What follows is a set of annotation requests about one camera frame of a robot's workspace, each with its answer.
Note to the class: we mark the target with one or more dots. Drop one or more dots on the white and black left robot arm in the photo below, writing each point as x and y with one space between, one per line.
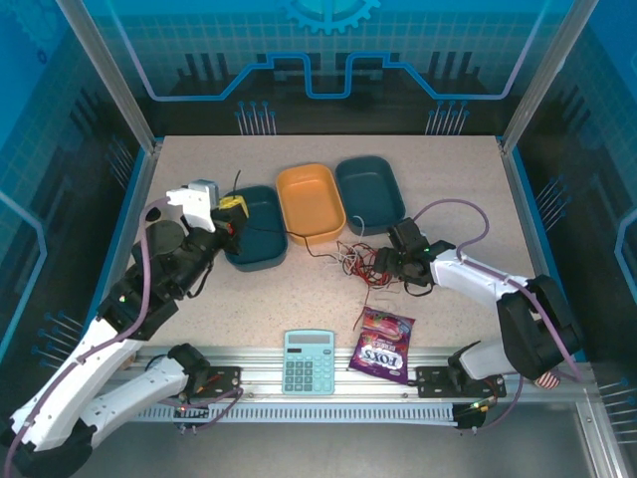
55 413

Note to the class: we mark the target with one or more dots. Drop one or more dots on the small teal plastic bin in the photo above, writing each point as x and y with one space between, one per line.
264 249

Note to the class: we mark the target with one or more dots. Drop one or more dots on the large teal plastic bin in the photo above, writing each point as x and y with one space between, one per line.
368 189

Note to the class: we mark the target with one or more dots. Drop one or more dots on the orange plastic bin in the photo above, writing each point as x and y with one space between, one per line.
308 199

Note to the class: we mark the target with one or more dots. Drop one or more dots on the purple candy bag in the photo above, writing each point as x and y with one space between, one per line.
380 348

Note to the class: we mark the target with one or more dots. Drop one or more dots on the light blue calculator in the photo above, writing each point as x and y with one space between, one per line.
308 363

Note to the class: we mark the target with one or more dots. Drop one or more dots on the can with flag print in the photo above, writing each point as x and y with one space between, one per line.
547 381

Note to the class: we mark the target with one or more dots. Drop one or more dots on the aluminium table side rail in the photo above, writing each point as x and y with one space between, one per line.
142 176
521 199

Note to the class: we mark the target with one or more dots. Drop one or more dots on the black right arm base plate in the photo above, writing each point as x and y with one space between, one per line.
430 381

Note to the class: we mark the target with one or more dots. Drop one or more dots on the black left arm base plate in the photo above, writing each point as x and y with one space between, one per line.
229 378

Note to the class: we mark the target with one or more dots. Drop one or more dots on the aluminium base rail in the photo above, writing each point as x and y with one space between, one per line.
264 358

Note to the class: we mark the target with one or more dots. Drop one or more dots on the aluminium frame post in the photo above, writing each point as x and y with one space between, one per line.
111 74
546 74

